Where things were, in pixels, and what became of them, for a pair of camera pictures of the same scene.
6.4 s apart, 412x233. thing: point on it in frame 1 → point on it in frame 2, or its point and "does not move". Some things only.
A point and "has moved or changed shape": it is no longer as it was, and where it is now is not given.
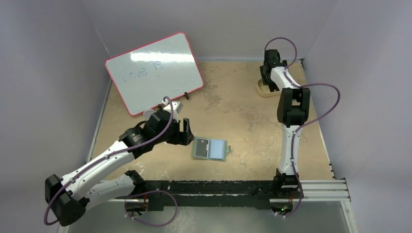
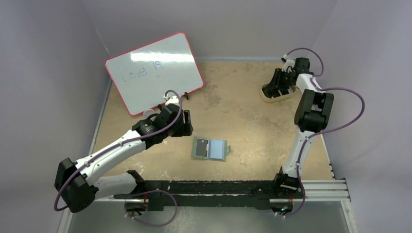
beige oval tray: [263, 91] has moved or changed shape
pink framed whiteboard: [144, 76] does not move
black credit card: [201, 147] does not move
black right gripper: [266, 75] → [278, 83]
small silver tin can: [147, 113] does not move
